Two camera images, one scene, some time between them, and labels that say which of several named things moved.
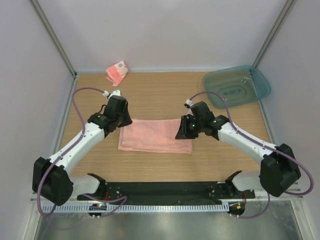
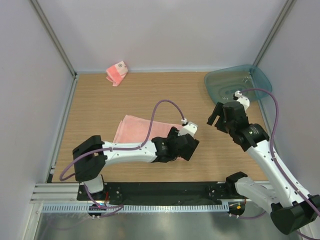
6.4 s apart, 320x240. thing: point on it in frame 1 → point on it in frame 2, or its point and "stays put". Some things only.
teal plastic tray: [239, 85] stays put
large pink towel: [153, 135] stays put
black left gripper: [128, 119] → [173, 134]
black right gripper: [183, 132] → [217, 111]
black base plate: [168, 192] stays put
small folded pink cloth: [116, 72] stays put
